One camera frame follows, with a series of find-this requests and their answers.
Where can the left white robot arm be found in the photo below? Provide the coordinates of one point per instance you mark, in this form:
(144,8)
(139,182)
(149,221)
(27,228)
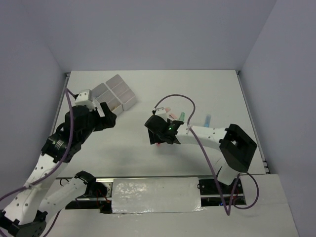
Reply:
(31,209)

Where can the pink correction tape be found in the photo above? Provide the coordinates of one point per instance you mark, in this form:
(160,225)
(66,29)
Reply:
(172,117)

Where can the left white divided container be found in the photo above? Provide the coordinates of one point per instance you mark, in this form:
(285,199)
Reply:
(103,94)

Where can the right white divided container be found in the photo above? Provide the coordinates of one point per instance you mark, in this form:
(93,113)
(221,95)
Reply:
(122,91)

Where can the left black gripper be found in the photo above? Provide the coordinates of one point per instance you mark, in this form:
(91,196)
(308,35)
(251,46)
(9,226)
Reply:
(110,119)

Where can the blue highlighter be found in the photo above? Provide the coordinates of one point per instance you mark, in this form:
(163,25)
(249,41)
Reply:
(207,120)

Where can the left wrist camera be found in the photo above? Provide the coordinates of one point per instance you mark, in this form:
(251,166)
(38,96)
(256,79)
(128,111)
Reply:
(84,98)

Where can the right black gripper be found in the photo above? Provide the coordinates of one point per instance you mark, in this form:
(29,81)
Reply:
(154,138)

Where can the silver foil cover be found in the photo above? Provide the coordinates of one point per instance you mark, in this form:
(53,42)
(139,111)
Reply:
(156,195)

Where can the white divided container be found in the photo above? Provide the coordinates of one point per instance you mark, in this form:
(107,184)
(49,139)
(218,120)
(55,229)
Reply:
(103,94)
(122,91)

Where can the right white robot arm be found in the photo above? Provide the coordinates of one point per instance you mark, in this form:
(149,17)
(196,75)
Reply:
(236,146)

